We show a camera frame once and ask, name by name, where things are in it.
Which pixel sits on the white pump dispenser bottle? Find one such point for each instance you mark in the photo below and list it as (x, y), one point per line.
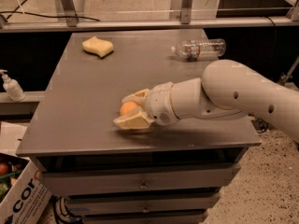
(12, 87)

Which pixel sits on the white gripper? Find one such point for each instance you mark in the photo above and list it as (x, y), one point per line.
(159, 104)

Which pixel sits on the orange fruit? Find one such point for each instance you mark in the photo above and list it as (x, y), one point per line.
(128, 107)

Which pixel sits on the metal frame rail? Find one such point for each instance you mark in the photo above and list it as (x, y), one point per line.
(73, 25)

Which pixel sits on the yellow sponge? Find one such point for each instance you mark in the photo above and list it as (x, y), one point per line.
(98, 46)

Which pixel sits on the drawer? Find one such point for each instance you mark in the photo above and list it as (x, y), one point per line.
(142, 204)
(171, 217)
(140, 179)

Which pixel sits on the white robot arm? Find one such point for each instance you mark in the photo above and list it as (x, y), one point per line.
(226, 90)

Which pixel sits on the white cardboard box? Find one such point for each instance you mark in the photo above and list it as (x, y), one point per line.
(23, 197)

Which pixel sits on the top drawer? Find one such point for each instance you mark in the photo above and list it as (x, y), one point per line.
(140, 179)

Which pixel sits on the bottom drawer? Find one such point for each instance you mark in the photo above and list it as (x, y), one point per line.
(171, 217)

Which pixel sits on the grey drawer cabinet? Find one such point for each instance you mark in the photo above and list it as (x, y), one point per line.
(72, 129)

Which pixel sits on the middle drawer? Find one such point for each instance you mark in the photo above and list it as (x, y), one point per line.
(142, 204)

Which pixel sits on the clear plastic water bottle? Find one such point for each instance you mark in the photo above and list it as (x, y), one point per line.
(200, 49)

